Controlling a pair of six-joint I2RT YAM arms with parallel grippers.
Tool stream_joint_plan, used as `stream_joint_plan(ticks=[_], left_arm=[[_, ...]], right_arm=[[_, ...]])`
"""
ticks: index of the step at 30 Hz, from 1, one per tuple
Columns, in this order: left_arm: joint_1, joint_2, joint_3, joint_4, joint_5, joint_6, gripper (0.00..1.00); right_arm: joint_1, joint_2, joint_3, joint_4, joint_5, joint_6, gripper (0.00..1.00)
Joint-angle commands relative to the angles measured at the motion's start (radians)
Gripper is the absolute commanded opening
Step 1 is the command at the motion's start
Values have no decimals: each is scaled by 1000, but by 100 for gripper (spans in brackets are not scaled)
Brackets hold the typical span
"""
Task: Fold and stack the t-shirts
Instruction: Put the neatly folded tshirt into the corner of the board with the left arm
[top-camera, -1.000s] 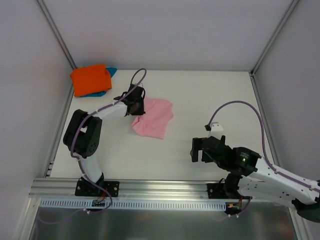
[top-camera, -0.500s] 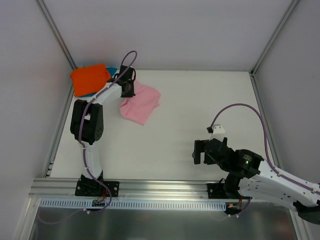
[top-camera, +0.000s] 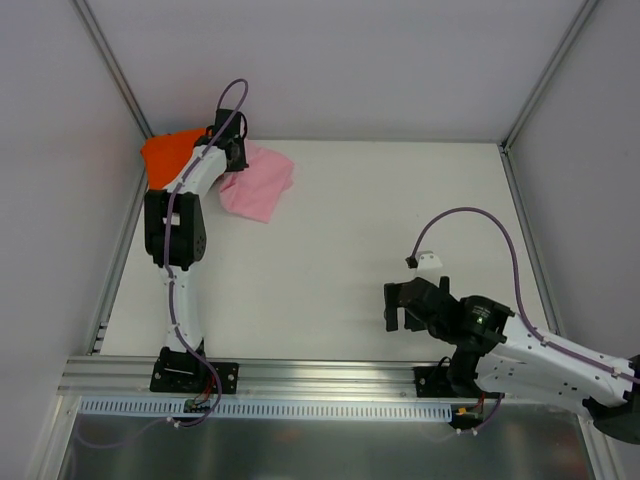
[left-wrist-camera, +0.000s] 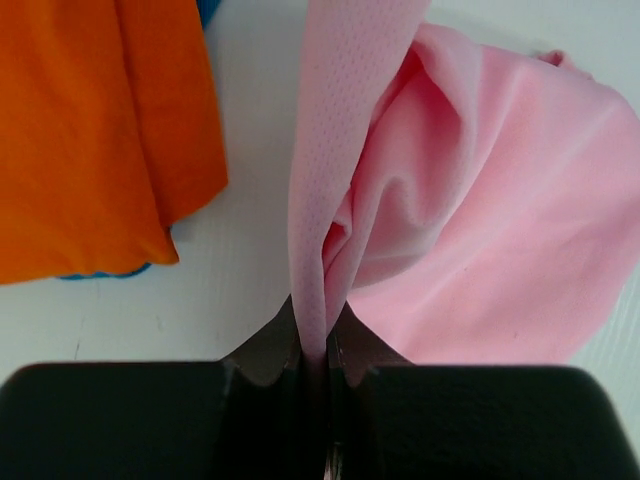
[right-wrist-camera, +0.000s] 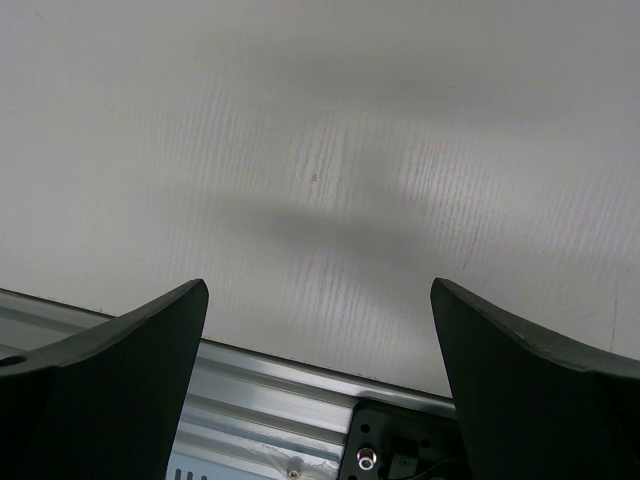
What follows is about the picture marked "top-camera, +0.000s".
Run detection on pink t-shirt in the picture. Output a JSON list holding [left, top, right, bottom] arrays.
[[219, 140, 295, 224]]

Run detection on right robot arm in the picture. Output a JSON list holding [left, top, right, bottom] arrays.
[[383, 277, 639, 444]]

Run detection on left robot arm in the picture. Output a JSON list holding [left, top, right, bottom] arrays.
[[143, 108, 248, 393]]

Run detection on folded orange t-shirt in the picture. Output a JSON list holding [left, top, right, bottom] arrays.
[[140, 128, 206, 190]]

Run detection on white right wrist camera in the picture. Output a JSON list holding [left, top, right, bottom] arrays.
[[405, 250, 443, 272]]

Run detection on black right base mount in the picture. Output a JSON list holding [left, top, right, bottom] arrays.
[[412, 366, 481, 399]]

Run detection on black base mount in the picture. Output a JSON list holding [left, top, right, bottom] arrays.
[[412, 366, 481, 399], [149, 347, 239, 395]]

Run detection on left aluminium frame post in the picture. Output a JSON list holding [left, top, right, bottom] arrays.
[[70, 0, 153, 139]]

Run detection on aluminium frame post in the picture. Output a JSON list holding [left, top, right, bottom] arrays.
[[500, 0, 601, 150], [70, 0, 153, 139]]

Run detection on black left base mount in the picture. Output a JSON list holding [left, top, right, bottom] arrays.
[[149, 347, 239, 395]]

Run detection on aluminium mounting rail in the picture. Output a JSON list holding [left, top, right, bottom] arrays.
[[57, 355, 417, 402]]

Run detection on white slotted cable duct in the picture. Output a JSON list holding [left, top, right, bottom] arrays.
[[78, 396, 453, 423]]

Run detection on right aluminium frame post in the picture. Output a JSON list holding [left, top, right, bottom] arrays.
[[500, 0, 601, 150]]

